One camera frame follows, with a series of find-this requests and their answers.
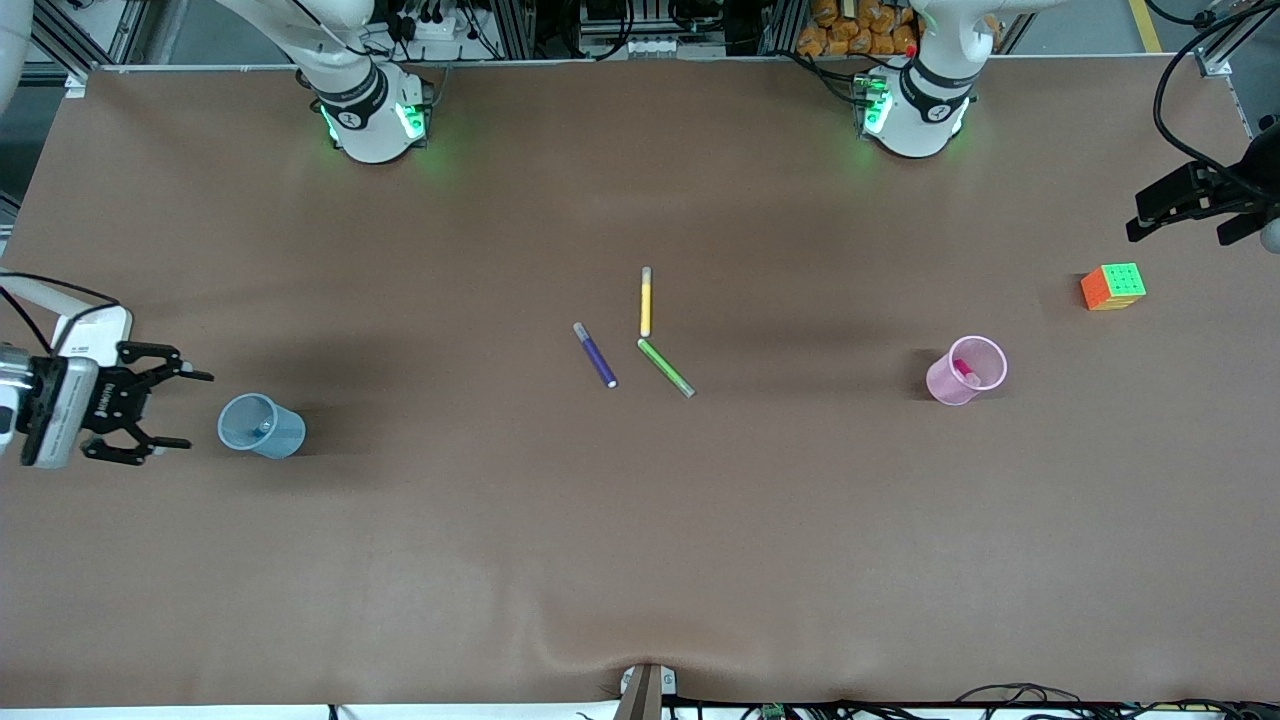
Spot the white stand with square base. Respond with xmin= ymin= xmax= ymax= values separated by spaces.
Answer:
xmin=0 ymin=275 xmax=134 ymax=363

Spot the colourful puzzle cube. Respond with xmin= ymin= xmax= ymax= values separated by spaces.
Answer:
xmin=1080 ymin=262 xmax=1148 ymax=312

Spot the light blue plastic cup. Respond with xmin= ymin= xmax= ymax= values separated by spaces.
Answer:
xmin=217 ymin=392 xmax=308 ymax=460

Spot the pink plastic cup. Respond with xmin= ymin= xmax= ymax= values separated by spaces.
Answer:
xmin=925 ymin=335 xmax=1009 ymax=407

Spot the orange snack bag pile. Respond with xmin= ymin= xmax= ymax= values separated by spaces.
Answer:
xmin=797 ymin=0 xmax=916 ymax=57

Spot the white power strip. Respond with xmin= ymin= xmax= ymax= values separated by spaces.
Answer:
xmin=395 ymin=0 xmax=471 ymax=41

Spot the purple marker with clear cap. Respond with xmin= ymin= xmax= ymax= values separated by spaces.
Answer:
xmin=572 ymin=321 xmax=618 ymax=389

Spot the green marker with clear cap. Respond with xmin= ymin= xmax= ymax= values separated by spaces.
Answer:
xmin=637 ymin=338 xmax=697 ymax=399

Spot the aluminium frame post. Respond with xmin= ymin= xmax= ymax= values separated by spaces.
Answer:
xmin=765 ymin=0 xmax=806 ymax=56
xmin=488 ymin=0 xmax=536 ymax=61

